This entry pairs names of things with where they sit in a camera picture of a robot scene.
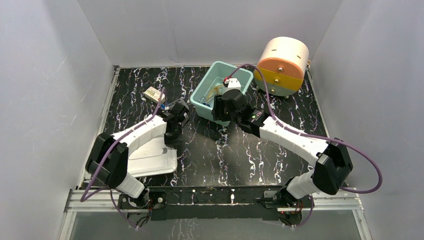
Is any tan rubber tubing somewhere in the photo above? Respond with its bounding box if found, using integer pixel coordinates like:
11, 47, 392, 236
205, 84, 225, 102

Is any light teal plastic bin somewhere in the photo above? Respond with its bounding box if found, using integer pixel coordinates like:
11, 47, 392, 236
190, 61, 236, 127

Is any purple cable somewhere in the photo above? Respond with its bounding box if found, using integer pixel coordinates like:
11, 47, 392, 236
223, 63, 383, 229
80, 87, 167, 229

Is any white bin lid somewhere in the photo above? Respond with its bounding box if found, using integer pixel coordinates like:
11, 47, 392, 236
127, 136, 178, 178

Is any round orange yellow drawer cabinet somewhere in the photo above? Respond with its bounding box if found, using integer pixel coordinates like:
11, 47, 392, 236
256, 36, 309, 99

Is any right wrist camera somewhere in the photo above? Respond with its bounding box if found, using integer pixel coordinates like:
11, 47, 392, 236
223, 77, 241, 93

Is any aluminium frame rail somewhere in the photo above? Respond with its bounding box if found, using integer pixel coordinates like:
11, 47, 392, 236
58, 189, 372, 240

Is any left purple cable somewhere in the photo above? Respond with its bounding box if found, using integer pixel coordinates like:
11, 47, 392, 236
80, 87, 167, 229

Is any clear test tube rack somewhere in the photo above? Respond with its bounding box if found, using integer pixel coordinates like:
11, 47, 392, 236
160, 98, 188, 110

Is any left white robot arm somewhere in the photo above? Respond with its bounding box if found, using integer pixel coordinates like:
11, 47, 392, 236
81, 99, 189, 208

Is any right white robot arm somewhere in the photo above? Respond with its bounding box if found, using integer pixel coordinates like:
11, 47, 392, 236
212, 89, 353, 208

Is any small white red box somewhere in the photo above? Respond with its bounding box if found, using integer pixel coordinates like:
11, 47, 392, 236
143, 86, 166, 104

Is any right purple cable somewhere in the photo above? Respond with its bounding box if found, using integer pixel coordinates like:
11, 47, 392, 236
223, 63, 383, 229

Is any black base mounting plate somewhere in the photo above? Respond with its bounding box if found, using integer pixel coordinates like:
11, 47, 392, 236
145, 187, 304, 222

